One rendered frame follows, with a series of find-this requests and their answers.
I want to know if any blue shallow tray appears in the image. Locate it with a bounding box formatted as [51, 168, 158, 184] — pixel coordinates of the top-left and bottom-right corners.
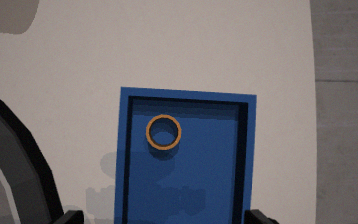
[114, 87, 257, 224]

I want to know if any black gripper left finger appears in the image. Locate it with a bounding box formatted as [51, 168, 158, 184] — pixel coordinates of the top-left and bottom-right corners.
[48, 210, 84, 224]

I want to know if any bronze bushing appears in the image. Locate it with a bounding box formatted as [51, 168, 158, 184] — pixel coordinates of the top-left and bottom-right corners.
[146, 115, 181, 150]

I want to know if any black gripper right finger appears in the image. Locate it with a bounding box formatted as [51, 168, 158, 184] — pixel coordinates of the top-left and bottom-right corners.
[244, 209, 279, 224]

